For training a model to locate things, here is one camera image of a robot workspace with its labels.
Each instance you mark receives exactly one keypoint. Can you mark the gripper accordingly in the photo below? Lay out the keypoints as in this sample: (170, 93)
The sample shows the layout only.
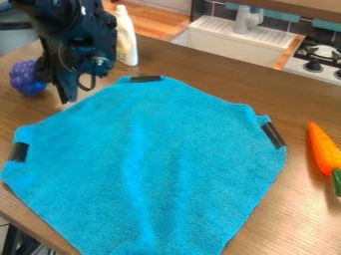
(82, 50)

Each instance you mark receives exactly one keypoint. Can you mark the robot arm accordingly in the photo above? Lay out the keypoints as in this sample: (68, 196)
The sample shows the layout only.
(57, 16)

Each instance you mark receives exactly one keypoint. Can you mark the purple toy grapes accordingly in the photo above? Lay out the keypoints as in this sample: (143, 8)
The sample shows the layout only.
(24, 79)

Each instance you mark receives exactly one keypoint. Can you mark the white bottle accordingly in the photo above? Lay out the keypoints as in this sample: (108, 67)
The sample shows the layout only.
(126, 40)

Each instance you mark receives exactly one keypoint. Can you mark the blue cloth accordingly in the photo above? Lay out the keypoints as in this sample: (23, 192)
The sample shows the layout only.
(146, 166)

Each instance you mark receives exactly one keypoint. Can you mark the toy sink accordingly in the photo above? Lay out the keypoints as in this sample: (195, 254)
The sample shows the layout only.
(240, 41)

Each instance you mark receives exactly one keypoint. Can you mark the tap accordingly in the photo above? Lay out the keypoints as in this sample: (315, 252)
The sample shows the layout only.
(245, 20)

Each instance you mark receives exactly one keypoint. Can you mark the toy stove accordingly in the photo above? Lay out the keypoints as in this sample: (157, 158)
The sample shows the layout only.
(317, 61)

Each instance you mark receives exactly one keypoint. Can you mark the orange toy carrot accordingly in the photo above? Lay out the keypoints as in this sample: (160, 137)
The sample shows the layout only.
(324, 151)

